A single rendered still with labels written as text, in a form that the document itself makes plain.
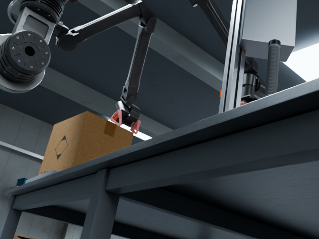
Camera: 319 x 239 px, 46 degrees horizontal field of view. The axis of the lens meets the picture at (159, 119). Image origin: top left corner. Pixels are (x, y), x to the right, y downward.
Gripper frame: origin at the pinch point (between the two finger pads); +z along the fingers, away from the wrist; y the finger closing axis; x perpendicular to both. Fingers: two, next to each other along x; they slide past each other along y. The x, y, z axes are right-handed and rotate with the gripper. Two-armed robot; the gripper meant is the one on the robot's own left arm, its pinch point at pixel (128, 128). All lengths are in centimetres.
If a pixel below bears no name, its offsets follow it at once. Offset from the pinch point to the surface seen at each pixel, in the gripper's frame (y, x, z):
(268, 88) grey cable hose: -8, -59, 56
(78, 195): -33, 2, 54
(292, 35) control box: -2, -75, 42
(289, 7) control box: -3, -81, 33
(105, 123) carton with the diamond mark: -17.9, -3.6, 12.3
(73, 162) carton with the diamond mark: -26.5, 9.2, 28.0
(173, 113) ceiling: 263, 104, -340
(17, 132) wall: 121, 350, -485
